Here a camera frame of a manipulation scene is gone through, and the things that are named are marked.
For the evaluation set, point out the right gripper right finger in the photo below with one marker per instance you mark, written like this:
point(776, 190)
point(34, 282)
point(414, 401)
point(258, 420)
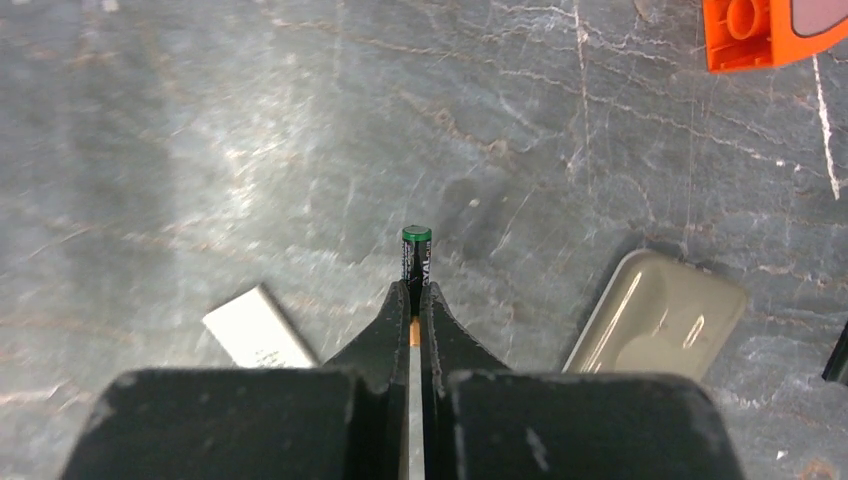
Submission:
point(483, 420)

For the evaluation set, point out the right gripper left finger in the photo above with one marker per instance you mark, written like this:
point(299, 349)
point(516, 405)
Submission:
point(346, 419)

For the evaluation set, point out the white stick remote cover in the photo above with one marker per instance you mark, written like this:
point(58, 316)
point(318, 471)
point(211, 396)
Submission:
point(255, 333)

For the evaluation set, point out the beige remote control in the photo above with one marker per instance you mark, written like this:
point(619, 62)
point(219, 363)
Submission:
point(658, 314)

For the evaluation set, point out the orange semicircle block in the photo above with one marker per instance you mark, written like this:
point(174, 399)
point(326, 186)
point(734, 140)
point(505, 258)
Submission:
point(745, 35)

